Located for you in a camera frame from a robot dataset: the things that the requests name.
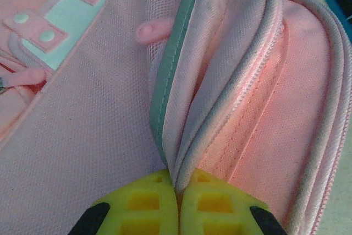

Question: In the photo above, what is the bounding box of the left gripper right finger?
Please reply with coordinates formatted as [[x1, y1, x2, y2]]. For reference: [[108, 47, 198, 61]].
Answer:
[[180, 168, 288, 235]]

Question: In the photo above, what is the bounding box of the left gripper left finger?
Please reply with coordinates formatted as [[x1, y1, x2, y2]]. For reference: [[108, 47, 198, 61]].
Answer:
[[67, 168, 180, 235]]

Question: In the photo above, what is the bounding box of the pink student backpack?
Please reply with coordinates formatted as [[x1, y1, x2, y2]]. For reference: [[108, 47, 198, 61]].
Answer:
[[0, 0, 352, 235]]

